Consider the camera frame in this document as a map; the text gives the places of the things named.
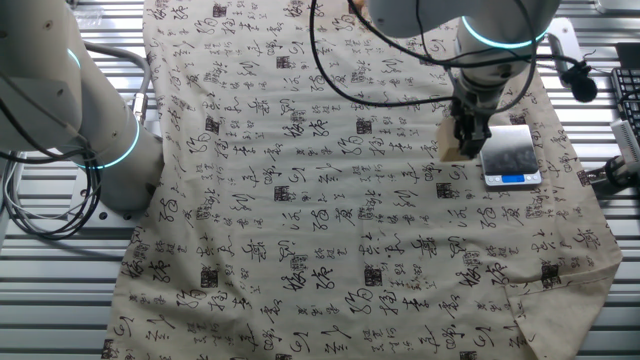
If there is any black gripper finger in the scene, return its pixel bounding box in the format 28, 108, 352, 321
469, 124, 493, 161
451, 124, 472, 160

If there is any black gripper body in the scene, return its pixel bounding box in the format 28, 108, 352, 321
447, 93, 495, 130

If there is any light wooden block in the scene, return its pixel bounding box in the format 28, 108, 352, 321
435, 117, 474, 164

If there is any silver digital scale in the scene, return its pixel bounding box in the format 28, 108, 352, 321
478, 123, 544, 189

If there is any white ribbed box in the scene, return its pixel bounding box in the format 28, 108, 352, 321
609, 118, 640, 164

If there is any black keyboard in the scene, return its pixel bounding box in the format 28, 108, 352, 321
610, 67, 640, 146

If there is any black box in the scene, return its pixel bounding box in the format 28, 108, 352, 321
614, 42, 640, 70

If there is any beige calligraphy print cloth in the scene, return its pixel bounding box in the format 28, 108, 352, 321
101, 0, 624, 360

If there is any grey monitor edge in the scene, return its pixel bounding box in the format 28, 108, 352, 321
594, 0, 640, 15

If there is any black camera cable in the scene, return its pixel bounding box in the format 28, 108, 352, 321
346, 0, 584, 70

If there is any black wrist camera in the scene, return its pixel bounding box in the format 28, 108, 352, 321
559, 59, 599, 104

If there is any silver camera bracket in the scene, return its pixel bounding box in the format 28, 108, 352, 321
544, 17, 584, 76

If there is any thin black wire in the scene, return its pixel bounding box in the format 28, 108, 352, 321
581, 48, 614, 77

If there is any black camera on stand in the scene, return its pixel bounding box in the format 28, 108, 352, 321
587, 154, 640, 199

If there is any long black cable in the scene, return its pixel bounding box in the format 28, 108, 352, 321
308, 0, 457, 109

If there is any thick grey cable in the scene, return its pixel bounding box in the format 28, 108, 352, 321
84, 42, 152, 126

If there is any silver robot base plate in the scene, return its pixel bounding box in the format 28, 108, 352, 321
67, 149, 164, 227

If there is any black and grey cable bundle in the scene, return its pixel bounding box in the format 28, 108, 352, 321
0, 142, 102, 242

